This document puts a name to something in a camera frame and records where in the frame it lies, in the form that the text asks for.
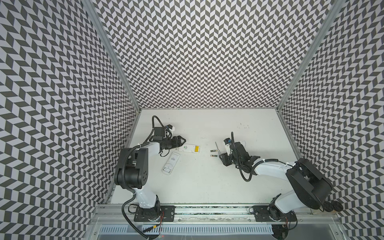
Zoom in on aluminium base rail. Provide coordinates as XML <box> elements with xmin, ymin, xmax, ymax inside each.
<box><xmin>90</xmin><ymin>204</ymin><xmax>341</xmax><ymax>227</ymax></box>

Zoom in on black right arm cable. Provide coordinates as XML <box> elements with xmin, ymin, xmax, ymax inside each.
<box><xmin>230</xmin><ymin>131</ymin><xmax>289</xmax><ymax>183</ymax></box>

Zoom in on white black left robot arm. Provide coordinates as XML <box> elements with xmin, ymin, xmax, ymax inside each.
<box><xmin>114</xmin><ymin>125</ymin><xmax>186</xmax><ymax>218</ymax></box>

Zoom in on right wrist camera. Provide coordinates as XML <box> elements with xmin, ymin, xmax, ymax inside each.
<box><xmin>224</xmin><ymin>138</ymin><xmax>234</xmax><ymax>155</ymax></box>

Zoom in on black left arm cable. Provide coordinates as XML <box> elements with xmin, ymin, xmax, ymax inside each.
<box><xmin>143</xmin><ymin>115</ymin><xmax>173</xmax><ymax>145</ymax></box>

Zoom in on clear handle screwdriver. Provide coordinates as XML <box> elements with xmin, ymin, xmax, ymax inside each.
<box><xmin>215</xmin><ymin>142</ymin><xmax>221</xmax><ymax>156</ymax></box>

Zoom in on white remote green buttons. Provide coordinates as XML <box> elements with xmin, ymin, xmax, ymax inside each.
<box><xmin>178</xmin><ymin>144</ymin><xmax>200</xmax><ymax>153</ymax></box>

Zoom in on aluminium corner post left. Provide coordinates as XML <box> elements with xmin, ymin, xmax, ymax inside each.
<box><xmin>82</xmin><ymin>0</ymin><xmax>141</xmax><ymax>112</ymax></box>

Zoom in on black round knob pair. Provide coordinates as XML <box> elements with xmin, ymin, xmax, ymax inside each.
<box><xmin>323</xmin><ymin>200</ymin><xmax>344</xmax><ymax>213</ymax></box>

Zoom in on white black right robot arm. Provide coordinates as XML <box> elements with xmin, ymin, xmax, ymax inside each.
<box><xmin>219</xmin><ymin>138</ymin><xmax>333</xmax><ymax>222</ymax></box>

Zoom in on aluminium corner post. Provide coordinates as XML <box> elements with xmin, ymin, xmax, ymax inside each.
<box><xmin>276</xmin><ymin>0</ymin><xmax>346</xmax><ymax>113</ymax></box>
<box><xmin>82</xmin><ymin>0</ymin><xmax>141</xmax><ymax>112</ymax></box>

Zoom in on aluminium corner post right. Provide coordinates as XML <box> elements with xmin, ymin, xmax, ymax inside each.
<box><xmin>276</xmin><ymin>0</ymin><xmax>346</xmax><ymax>113</ymax></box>

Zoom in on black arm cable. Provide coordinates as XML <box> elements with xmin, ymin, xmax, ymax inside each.
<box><xmin>230</xmin><ymin>131</ymin><xmax>289</xmax><ymax>183</ymax></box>
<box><xmin>143</xmin><ymin>115</ymin><xmax>173</xmax><ymax>145</ymax></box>

